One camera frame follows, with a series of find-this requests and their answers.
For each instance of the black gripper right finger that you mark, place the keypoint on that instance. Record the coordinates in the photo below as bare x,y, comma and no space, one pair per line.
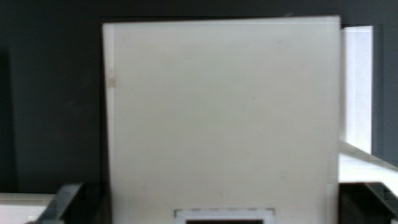
368,204

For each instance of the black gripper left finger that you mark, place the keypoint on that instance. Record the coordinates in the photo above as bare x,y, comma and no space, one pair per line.
78,206

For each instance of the white cabinet top block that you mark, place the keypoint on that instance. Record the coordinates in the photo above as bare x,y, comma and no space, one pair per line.
222,103

